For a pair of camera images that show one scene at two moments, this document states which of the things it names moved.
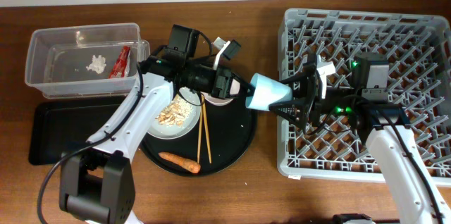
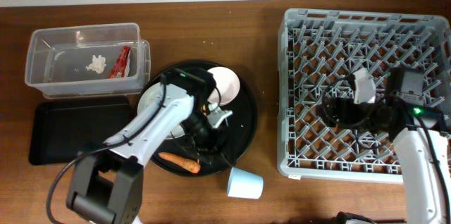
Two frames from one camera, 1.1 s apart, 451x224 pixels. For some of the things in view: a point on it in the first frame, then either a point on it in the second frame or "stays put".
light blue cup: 267,91 -> 242,184
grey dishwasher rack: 418,49 stays put
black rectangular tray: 57,127 stays put
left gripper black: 225,78 -> 215,144
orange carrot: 187,164 stays put
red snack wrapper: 120,67 stays put
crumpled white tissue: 97,64 stays put
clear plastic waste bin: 86,61 stays put
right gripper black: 310,103 -> 341,104
